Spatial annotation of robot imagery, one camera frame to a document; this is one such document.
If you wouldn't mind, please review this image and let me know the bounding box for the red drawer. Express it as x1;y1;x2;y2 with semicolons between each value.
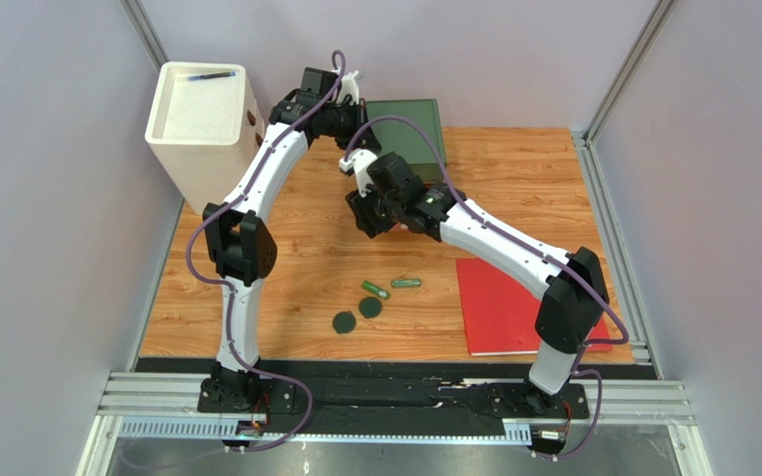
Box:
390;223;411;232

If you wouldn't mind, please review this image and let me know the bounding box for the green top drawer unit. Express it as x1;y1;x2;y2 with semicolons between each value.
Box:
366;98;447;184

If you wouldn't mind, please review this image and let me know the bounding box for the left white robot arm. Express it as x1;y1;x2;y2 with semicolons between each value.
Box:
202;91;367;396

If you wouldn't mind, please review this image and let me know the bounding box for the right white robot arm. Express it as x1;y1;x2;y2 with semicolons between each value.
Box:
339;149;609;396

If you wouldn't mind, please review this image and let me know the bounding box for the green tube left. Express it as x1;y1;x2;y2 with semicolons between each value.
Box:
361;281;390;299

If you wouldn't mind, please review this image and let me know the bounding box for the green tube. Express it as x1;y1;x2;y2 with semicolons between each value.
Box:
361;281;390;299
390;278;422;289

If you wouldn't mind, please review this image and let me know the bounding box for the green tube right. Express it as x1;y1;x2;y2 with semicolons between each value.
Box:
390;278;422;289

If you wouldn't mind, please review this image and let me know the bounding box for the dark green disc right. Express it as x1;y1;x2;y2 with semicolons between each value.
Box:
358;297;383;319

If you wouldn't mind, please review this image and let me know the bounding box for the dark green disc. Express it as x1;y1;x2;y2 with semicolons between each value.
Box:
331;311;356;334
358;297;383;319

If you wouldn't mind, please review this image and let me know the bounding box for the dark green disc left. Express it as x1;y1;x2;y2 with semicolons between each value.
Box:
331;311;356;334

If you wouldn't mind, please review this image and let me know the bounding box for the dark blue pen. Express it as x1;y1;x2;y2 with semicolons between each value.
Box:
186;70;236;81

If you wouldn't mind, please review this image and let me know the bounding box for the red folder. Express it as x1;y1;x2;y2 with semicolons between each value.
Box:
454;256;613;358

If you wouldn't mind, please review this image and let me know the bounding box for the white drawer cabinet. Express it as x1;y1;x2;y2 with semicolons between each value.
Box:
145;61;268;215

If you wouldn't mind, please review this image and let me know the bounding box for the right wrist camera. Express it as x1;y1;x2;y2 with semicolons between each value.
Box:
338;149;378;197

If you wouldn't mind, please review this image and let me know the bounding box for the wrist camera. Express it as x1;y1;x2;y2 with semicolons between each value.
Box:
335;69;366;104
338;149;378;197

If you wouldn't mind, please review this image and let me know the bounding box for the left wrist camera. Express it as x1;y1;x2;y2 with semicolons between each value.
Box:
335;69;366;104

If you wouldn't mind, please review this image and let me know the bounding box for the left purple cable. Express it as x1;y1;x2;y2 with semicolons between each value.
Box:
119;50;349;463

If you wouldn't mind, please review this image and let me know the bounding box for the purple cable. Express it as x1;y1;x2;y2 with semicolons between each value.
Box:
119;50;349;463
343;115;631;461

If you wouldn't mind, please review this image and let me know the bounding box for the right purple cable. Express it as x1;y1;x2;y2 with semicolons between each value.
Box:
343;115;631;461

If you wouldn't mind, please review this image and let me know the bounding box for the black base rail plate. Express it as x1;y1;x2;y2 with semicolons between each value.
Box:
136;358;659;437

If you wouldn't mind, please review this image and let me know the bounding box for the aluminium frame rail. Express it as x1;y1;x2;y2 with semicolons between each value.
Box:
79;361;711;475

